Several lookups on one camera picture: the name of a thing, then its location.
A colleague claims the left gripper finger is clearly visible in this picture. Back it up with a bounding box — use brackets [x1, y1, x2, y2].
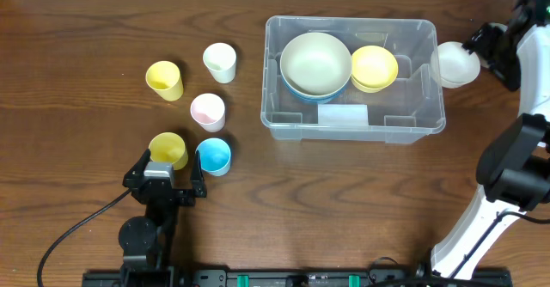
[190, 150, 207, 198]
[125, 149, 150, 180]

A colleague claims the white small bowl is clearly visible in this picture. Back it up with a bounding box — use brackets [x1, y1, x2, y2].
[430, 41, 481, 89]

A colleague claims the yellow small bowl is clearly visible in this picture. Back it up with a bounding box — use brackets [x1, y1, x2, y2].
[351, 46, 399, 93]

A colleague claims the dark blue bowl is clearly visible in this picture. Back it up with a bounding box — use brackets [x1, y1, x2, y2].
[281, 76, 348, 103]
[288, 88, 345, 104]

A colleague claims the cream large bowl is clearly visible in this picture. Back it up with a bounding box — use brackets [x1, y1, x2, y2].
[279, 32, 351, 100]

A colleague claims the grey small bowl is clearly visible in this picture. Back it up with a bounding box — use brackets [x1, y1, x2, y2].
[479, 22, 508, 69]

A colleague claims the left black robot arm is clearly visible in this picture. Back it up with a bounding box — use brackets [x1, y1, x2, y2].
[119, 150, 207, 286]

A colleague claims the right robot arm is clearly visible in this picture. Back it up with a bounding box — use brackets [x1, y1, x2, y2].
[414, 0, 549, 286]

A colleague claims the clear plastic storage container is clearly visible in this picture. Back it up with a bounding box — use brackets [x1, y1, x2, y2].
[260, 15, 446, 144]

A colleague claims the light blue cup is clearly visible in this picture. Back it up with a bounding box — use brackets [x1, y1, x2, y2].
[196, 138, 232, 176]

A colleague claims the yellow cup lower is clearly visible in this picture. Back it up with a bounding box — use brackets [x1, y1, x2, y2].
[149, 132, 188, 170]

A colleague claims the yellow cup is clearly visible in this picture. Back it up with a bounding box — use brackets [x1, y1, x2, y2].
[149, 132, 188, 170]
[145, 61, 184, 101]

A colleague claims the pink cup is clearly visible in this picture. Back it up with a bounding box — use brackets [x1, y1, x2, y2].
[190, 93, 226, 132]

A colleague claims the yellow cup upper left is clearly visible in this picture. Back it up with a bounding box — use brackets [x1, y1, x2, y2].
[145, 61, 184, 101]

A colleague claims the pale green cup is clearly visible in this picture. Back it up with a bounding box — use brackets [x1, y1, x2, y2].
[203, 42, 237, 83]

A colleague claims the white label sticker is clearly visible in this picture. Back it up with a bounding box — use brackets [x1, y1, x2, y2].
[317, 104, 369, 126]

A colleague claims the left black cable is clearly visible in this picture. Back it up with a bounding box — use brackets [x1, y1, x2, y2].
[36, 187, 132, 287]

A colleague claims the black cable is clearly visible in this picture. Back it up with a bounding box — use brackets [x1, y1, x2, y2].
[370, 211, 550, 279]
[36, 187, 132, 287]

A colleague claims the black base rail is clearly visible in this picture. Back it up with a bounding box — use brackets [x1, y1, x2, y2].
[81, 266, 513, 287]

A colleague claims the right black cable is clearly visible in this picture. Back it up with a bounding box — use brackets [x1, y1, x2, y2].
[370, 211, 550, 279]

